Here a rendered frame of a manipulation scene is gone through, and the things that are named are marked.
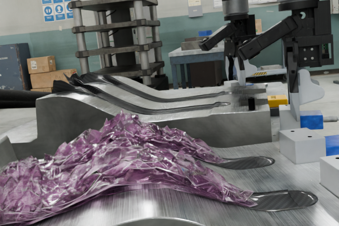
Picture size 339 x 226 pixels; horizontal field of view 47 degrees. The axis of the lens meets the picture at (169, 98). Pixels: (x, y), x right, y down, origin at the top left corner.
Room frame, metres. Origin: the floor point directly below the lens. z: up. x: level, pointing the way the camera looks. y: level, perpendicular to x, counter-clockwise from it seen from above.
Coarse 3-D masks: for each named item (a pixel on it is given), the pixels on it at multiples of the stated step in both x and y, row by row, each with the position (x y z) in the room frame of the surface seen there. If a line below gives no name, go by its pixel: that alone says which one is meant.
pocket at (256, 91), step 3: (243, 90) 0.76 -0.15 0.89; (246, 90) 0.76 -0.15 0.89; (249, 90) 0.76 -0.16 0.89; (252, 90) 0.76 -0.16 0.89; (255, 90) 0.76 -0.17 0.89; (258, 90) 0.76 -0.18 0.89; (261, 90) 0.76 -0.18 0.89; (264, 90) 0.75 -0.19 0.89; (243, 93) 0.76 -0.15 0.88; (246, 93) 0.76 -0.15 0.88; (249, 93) 0.76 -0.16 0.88; (252, 93) 0.76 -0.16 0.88; (255, 93) 0.76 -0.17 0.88
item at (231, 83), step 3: (225, 81) 1.17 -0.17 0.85; (228, 81) 1.17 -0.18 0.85; (231, 81) 1.16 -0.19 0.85; (234, 81) 1.15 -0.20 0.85; (237, 81) 1.15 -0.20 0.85; (225, 84) 1.16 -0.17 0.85; (228, 84) 1.15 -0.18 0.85; (231, 84) 1.13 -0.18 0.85; (234, 84) 1.13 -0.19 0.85; (237, 84) 1.13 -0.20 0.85; (246, 84) 1.15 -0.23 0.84; (249, 84) 1.15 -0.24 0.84; (252, 84) 1.15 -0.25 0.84; (258, 84) 1.18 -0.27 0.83; (267, 84) 1.18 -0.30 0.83
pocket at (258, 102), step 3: (255, 99) 0.65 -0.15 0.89; (258, 99) 0.65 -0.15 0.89; (261, 99) 0.65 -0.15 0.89; (264, 99) 0.65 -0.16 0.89; (267, 99) 0.65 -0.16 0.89; (240, 102) 0.65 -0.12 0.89; (243, 102) 0.66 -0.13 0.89; (246, 102) 0.66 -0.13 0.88; (255, 102) 0.65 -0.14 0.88; (258, 102) 0.65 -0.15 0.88; (261, 102) 0.65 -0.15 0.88; (264, 102) 0.65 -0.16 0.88; (267, 102) 0.65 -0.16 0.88; (240, 105) 0.64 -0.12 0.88; (243, 105) 0.66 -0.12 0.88; (246, 105) 0.66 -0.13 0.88
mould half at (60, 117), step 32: (64, 96) 0.63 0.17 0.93; (96, 96) 0.67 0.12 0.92; (128, 96) 0.74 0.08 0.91; (160, 96) 0.81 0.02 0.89; (224, 96) 0.71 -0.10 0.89; (256, 96) 0.68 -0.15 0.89; (32, 128) 0.75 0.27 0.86; (64, 128) 0.63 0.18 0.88; (96, 128) 0.62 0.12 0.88; (192, 128) 0.58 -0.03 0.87; (224, 128) 0.57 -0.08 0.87; (256, 128) 0.56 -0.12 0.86
